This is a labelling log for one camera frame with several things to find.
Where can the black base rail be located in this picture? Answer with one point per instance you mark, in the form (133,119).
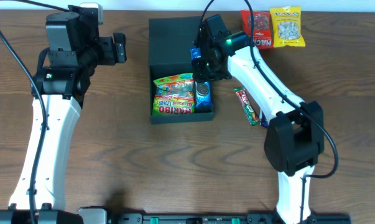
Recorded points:
(250,218)

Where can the red Hacks candy bag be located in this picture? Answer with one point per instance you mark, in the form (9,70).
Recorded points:
(262,28)

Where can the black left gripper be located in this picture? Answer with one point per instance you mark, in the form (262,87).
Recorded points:
(119,47)

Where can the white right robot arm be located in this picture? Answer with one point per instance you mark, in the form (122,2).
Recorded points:
(294,138)

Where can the green Haribo candy bag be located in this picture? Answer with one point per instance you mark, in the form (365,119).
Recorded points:
(174,95)

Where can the red green KitKat bar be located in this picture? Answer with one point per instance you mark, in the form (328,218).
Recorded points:
(247,107)

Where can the yellow snack bag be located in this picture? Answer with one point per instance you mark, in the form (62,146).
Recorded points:
(286,22)

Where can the dark blue chocolate bar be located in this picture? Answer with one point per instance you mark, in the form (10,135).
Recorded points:
(264,123)

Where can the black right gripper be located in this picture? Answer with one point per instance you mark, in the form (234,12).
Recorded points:
(198,66)

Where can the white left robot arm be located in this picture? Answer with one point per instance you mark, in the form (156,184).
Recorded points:
(59,85)

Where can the black box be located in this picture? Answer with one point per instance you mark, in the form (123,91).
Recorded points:
(170,41)

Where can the blue Oreo cookie pack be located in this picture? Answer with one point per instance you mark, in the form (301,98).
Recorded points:
(202,97)

